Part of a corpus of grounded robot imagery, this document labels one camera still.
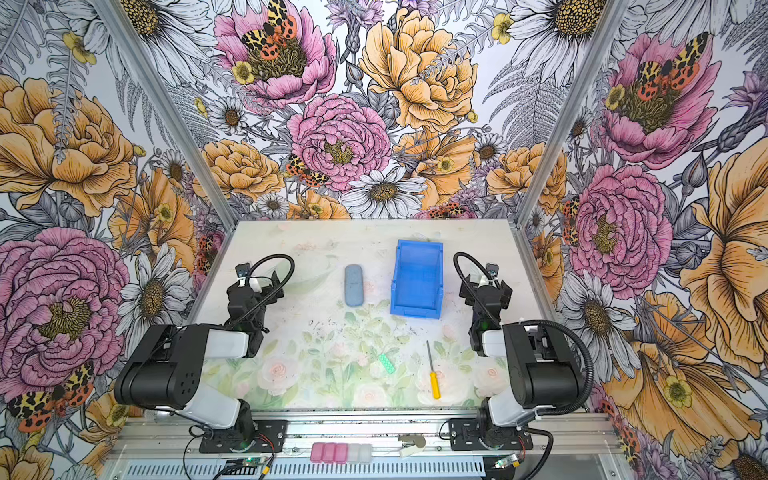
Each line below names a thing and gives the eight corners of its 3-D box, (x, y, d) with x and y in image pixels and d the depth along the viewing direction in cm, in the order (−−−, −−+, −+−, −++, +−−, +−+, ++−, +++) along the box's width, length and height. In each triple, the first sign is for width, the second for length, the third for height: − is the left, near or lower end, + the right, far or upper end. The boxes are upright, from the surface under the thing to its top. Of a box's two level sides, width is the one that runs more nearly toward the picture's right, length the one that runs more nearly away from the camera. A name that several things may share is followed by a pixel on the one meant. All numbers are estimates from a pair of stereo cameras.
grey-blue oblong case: (345, 307, 100) (344, 302, 98) (345, 270, 110) (344, 264, 107) (364, 305, 100) (363, 301, 98) (362, 268, 110) (362, 263, 108)
